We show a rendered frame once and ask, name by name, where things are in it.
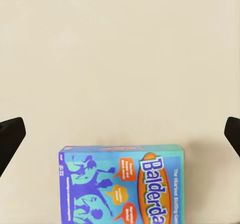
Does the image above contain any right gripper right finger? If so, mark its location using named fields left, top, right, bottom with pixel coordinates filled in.
left=224, top=117, right=240, bottom=157

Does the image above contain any board game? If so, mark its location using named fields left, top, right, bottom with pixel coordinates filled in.
left=58, top=144, right=185, bottom=224

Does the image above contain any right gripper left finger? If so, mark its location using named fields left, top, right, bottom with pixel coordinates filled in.
left=0, top=117, right=26, bottom=177

